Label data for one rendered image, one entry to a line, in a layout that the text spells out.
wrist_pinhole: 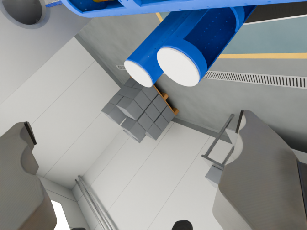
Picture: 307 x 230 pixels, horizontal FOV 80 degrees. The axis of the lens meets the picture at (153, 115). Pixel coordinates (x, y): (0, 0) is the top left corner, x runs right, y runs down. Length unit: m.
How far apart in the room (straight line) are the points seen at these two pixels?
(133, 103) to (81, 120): 2.26
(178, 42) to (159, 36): 0.54
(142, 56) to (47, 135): 4.42
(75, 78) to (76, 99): 0.56
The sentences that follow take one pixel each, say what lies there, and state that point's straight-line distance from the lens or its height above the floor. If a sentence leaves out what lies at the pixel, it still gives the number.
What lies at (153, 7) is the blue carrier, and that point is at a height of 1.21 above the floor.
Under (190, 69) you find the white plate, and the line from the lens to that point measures 0.99.
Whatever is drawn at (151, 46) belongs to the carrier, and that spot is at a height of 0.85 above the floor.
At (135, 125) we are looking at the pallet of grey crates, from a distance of 3.87.
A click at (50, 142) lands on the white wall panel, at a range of 5.58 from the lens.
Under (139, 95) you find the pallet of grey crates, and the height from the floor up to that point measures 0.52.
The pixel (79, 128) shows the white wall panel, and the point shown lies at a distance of 5.64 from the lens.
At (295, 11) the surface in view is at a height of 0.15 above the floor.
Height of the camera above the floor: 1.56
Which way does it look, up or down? 14 degrees down
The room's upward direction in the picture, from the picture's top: 142 degrees counter-clockwise
